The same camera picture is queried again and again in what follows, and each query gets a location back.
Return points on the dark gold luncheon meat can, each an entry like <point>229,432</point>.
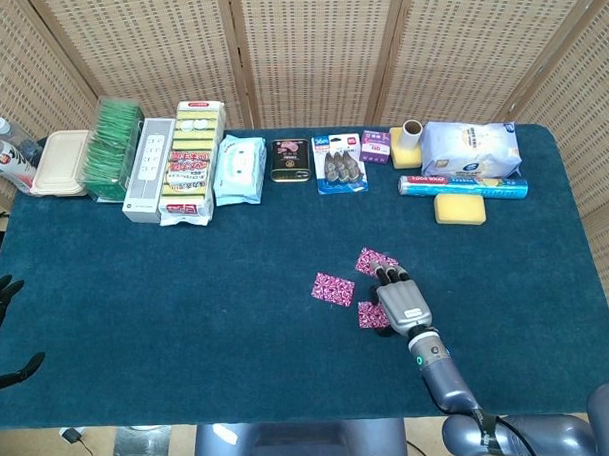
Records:
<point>289,161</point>

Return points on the large white tissue pack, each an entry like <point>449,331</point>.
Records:
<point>472,149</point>

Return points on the wicker folding screen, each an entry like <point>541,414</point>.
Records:
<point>318,52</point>

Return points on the light blue wet wipes pack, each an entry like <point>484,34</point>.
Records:
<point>237,167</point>

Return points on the dark blue table cloth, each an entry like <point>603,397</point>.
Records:
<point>186,292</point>

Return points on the pink patterned packet bottom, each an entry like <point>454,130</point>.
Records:
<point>370,316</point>

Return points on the blue cling film roll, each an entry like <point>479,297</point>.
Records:
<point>463,186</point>

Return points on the white power strip box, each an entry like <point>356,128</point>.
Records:
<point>145,168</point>

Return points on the white lint roller refill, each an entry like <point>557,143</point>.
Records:
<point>412,134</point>

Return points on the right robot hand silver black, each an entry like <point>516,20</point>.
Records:
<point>404,304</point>

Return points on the yellow sponge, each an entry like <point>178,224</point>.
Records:
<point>404,158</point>
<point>459,210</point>

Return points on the pink patterned packet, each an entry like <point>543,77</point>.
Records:
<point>364,260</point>
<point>333,289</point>
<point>370,316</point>

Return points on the beige lunch box container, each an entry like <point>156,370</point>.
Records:
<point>59,164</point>

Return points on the small purple box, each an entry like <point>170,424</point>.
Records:
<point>375,148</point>

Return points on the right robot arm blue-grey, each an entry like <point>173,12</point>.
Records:
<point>445,383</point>

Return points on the left robot hand black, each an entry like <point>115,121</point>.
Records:
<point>1,293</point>

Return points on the blue-grey robot torso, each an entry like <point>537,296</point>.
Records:
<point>302,443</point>

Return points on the clear box green tea bags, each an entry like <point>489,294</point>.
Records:
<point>107,155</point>

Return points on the clear water bottle white cap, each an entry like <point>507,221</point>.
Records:
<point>11,135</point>

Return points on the yellow sponge multipack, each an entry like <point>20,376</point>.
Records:
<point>190,167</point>

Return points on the blue correction tape blister pack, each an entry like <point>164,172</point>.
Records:
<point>340,167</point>

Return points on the white labelled drink bottle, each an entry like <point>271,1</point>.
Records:
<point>7,163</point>

